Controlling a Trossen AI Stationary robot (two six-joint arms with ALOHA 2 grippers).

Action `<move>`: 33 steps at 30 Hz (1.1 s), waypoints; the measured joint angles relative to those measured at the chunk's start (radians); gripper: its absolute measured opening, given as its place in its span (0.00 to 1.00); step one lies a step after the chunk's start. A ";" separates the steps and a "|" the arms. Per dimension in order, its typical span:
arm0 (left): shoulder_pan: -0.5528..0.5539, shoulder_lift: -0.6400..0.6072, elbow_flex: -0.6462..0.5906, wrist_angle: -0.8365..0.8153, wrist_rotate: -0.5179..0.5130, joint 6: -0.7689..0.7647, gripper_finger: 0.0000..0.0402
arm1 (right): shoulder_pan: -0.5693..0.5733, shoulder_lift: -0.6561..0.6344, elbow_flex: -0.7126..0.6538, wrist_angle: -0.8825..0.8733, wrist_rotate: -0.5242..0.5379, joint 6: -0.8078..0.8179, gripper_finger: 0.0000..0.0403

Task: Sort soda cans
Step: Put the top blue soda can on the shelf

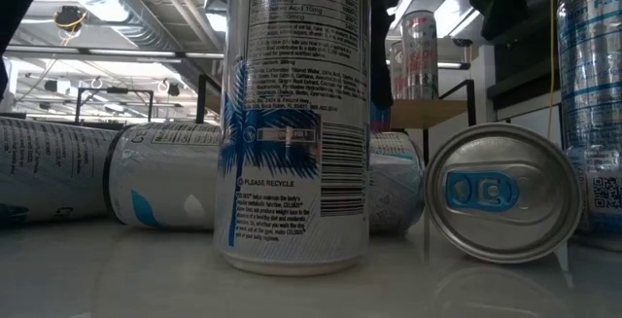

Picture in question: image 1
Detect black metal frame stand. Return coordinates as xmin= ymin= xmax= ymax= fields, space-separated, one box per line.
xmin=73 ymin=87 xmax=156 ymax=124

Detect black ceiling device yellow cable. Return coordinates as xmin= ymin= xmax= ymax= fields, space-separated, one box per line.
xmin=52 ymin=5 xmax=89 ymax=33

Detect silver ceiling duct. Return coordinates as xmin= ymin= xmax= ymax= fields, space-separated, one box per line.
xmin=46 ymin=0 xmax=229 ymax=54

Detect Celsius can red print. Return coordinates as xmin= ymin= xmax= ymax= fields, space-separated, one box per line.
xmin=400 ymin=10 xmax=439 ymax=101
xmin=388 ymin=40 xmax=405 ymax=100

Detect wooden shelf black legs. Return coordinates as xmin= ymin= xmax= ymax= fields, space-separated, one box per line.
xmin=196 ymin=73 xmax=477 ymax=163

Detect black wall panel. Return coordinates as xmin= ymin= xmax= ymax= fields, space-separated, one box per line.
xmin=485 ymin=0 xmax=565 ymax=110

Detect tall silver blue can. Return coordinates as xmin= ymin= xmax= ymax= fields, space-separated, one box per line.
xmin=423 ymin=122 xmax=584 ymax=265

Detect small silver can blue text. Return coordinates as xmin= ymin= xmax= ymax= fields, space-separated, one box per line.
xmin=556 ymin=0 xmax=622 ymax=251

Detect white table cover sheet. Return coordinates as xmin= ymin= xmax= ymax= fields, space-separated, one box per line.
xmin=0 ymin=210 xmax=622 ymax=318

